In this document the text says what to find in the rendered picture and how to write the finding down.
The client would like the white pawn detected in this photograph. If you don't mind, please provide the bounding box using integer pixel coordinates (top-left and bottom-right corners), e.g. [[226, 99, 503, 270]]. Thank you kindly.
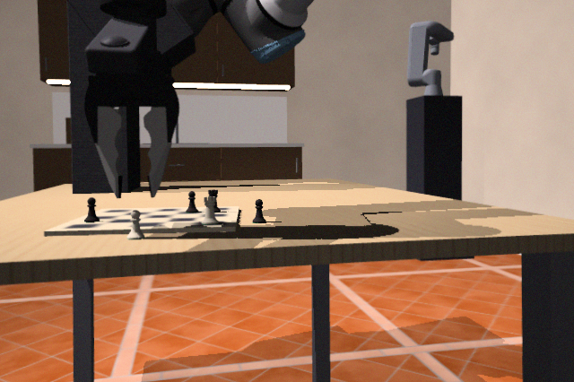
[[127, 210, 144, 239]]

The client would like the white rook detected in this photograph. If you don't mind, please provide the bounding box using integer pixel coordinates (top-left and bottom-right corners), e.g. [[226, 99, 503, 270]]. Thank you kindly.
[[202, 196, 219, 225]]

